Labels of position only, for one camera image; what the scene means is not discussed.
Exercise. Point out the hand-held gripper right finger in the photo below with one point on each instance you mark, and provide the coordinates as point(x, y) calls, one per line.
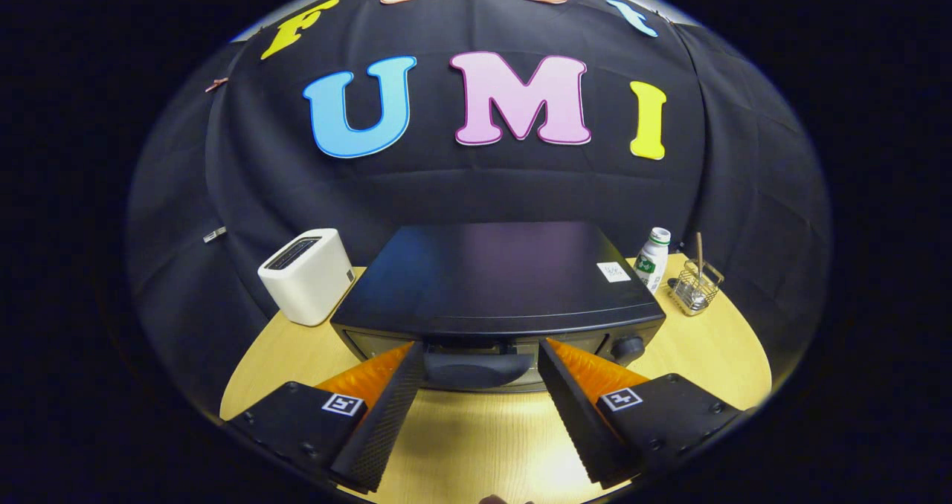
point(573, 422)

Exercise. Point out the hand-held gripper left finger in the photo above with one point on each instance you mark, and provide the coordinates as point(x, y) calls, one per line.
point(390, 422)

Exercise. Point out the black toaster oven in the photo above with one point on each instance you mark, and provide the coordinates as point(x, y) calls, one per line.
point(483, 273)

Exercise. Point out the white bread toaster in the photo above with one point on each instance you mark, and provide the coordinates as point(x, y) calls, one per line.
point(309, 288)

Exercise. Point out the white bottle with green label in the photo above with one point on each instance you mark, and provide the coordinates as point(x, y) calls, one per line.
point(653, 266)

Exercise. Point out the small metal clip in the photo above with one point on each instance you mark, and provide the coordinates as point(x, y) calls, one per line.
point(215, 234)

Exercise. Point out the small red clip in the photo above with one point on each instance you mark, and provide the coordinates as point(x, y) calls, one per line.
point(217, 84)

